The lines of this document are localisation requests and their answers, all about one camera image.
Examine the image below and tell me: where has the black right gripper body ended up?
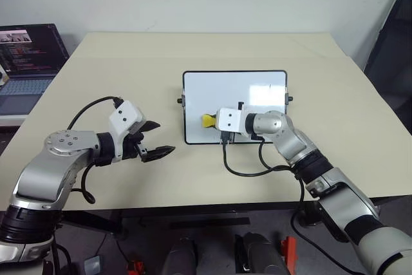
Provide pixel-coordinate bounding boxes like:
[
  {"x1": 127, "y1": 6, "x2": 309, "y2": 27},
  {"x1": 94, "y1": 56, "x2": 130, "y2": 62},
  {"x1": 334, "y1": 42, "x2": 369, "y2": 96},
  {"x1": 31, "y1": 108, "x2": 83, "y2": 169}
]
[{"x1": 219, "y1": 131, "x2": 238, "y2": 145}]

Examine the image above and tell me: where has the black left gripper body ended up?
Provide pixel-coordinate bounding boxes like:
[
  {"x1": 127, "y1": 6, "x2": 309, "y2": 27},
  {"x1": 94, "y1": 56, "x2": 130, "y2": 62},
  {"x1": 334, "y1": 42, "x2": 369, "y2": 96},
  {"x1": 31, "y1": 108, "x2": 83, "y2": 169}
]
[{"x1": 122, "y1": 121, "x2": 149, "y2": 163}]

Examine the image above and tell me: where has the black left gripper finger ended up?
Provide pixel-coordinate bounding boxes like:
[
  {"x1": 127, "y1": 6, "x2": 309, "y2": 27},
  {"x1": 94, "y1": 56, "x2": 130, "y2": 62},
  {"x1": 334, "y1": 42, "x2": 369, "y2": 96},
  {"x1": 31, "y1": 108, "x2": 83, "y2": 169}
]
[
  {"x1": 138, "y1": 120, "x2": 162, "y2": 135},
  {"x1": 141, "y1": 145, "x2": 176, "y2": 164}
]

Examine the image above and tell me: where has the yellow whiteboard eraser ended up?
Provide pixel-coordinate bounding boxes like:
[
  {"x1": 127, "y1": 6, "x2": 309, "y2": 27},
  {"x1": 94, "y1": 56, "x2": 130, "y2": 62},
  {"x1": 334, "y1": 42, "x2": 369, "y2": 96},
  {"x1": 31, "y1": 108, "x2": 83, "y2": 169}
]
[{"x1": 201, "y1": 113, "x2": 217, "y2": 129}]

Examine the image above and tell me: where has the black-framed whiteboard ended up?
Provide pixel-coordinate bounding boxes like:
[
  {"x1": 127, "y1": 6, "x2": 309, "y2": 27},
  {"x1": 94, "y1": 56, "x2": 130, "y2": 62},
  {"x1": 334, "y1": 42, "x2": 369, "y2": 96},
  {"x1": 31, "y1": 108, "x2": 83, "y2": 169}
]
[{"x1": 176, "y1": 69, "x2": 295, "y2": 146}]

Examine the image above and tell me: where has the black table crossbar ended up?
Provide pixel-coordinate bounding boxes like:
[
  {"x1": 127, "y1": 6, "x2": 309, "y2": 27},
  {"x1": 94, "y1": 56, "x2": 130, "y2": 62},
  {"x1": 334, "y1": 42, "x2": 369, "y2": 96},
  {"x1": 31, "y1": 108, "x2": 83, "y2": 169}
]
[{"x1": 168, "y1": 216, "x2": 252, "y2": 229}]

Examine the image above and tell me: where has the dark rounded shape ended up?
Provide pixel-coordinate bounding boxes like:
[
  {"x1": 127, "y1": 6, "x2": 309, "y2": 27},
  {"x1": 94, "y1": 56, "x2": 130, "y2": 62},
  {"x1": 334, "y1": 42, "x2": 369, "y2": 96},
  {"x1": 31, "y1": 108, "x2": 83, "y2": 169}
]
[
  {"x1": 165, "y1": 236, "x2": 199, "y2": 275},
  {"x1": 234, "y1": 232, "x2": 285, "y2": 275}
]

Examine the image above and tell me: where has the red clamp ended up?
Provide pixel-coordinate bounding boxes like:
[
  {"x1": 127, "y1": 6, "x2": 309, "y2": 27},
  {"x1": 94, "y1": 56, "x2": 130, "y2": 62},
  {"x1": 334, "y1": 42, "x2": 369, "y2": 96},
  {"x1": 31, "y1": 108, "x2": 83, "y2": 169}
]
[
  {"x1": 279, "y1": 236, "x2": 297, "y2": 275},
  {"x1": 126, "y1": 260, "x2": 144, "y2": 275}
]

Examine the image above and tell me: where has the open laptop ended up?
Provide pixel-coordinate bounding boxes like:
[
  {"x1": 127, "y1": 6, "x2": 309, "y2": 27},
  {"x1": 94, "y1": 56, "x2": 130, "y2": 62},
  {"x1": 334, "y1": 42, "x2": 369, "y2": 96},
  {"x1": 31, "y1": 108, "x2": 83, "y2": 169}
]
[{"x1": 0, "y1": 23, "x2": 71, "y2": 117}]

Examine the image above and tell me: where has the black panel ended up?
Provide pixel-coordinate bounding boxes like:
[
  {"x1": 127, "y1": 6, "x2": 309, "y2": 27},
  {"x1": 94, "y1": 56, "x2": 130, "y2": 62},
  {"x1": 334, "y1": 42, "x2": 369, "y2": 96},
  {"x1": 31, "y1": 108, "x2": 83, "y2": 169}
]
[{"x1": 362, "y1": 0, "x2": 412, "y2": 125}]

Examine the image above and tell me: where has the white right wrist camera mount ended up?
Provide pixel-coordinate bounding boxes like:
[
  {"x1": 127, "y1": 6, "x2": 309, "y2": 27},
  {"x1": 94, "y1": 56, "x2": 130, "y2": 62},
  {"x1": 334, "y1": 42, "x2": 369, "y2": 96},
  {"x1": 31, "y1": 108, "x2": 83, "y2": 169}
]
[{"x1": 215, "y1": 106, "x2": 247, "y2": 135}]

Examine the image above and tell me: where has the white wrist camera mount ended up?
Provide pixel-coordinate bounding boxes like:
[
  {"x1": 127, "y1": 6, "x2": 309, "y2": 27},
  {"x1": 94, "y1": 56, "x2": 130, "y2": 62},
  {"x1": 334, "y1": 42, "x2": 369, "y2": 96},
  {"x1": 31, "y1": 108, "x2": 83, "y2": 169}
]
[
  {"x1": 108, "y1": 100, "x2": 147, "y2": 162},
  {"x1": 215, "y1": 106, "x2": 247, "y2": 135}
]

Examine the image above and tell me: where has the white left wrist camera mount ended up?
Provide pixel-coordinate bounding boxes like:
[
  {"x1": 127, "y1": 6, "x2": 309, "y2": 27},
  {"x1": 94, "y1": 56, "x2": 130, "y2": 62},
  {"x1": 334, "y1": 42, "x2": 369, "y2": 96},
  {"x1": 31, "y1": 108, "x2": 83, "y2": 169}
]
[{"x1": 108, "y1": 100, "x2": 147, "y2": 162}]

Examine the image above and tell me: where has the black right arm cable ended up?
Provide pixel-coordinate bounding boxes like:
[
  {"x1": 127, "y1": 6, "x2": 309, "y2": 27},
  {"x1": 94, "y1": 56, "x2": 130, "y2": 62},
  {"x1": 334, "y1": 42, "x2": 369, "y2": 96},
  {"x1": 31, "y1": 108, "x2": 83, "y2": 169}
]
[{"x1": 221, "y1": 139, "x2": 352, "y2": 275}]

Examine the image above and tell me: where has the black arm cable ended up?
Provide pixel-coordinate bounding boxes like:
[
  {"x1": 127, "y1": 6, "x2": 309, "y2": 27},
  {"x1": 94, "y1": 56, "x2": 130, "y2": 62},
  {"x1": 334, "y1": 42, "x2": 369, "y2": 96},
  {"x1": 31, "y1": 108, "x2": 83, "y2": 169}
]
[
  {"x1": 221, "y1": 139, "x2": 352, "y2": 275},
  {"x1": 66, "y1": 95, "x2": 125, "y2": 205}
]

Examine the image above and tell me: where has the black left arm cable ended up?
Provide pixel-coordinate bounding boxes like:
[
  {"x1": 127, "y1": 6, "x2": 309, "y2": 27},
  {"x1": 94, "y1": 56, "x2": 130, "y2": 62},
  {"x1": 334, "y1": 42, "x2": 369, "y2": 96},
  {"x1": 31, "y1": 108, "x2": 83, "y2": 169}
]
[{"x1": 66, "y1": 95, "x2": 125, "y2": 205}]

